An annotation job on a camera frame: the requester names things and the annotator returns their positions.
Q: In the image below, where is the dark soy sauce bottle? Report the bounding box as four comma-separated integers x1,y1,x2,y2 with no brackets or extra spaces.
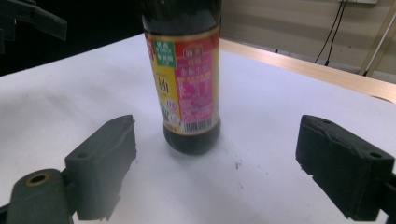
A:
140,0,223,156

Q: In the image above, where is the white wall socket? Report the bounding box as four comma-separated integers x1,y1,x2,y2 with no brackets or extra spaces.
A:
340,0,380,5

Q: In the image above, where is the black curtain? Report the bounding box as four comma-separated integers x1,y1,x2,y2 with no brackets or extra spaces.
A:
0,0,148,77

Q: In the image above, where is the white table cover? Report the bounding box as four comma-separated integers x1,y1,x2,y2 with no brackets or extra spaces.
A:
0,33,396,224

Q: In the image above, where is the black cable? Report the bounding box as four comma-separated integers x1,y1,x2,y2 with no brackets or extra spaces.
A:
314,0,344,64
324,0,348,67

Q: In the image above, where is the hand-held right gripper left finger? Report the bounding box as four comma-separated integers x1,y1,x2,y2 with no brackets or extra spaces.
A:
64,115,138,222

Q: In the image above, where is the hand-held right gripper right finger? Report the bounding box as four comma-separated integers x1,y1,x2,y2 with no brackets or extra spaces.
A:
295,114,396,222

